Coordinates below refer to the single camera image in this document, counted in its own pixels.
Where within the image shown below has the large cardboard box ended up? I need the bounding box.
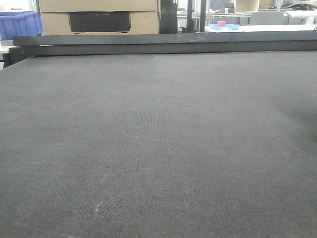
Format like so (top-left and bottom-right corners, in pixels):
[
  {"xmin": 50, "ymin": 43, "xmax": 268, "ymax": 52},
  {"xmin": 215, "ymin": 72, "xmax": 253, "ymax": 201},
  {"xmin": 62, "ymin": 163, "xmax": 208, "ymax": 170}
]
[{"xmin": 37, "ymin": 0, "xmax": 159, "ymax": 35}]

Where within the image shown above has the pink block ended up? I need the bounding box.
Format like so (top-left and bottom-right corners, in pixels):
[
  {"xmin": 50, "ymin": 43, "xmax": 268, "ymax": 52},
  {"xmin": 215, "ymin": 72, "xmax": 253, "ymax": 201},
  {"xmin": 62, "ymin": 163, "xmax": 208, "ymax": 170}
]
[{"xmin": 217, "ymin": 21, "xmax": 226, "ymax": 27}]

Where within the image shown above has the light blue tray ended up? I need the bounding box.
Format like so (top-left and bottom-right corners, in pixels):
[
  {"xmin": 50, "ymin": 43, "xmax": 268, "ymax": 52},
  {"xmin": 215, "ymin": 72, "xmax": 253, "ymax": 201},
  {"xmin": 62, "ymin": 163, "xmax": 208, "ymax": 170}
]
[{"xmin": 209, "ymin": 23, "xmax": 240, "ymax": 32}]

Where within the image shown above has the blue plastic crate on table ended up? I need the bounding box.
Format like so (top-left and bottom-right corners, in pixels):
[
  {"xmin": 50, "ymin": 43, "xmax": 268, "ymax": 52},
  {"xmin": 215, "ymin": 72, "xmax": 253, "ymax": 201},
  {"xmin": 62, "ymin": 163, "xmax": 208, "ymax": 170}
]
[{"xmin": 0, "ymin": 11, "xmax": 43, "ymax": 40}]

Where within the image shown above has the black shelf post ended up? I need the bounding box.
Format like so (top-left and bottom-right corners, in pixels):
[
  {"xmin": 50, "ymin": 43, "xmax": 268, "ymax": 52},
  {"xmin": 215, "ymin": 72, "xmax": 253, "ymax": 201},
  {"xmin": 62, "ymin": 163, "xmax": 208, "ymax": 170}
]
[{"xmin": 186, "ymin": 0, "xmax": 193, "ymax": 33}]

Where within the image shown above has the black conveyor frame rail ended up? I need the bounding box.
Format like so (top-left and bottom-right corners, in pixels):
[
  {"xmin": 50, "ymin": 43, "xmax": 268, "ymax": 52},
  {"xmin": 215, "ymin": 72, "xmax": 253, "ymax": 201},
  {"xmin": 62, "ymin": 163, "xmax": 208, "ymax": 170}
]
[{"xmin": 10, "ymin": 30, "xmax": 317, "ymax": 72}]

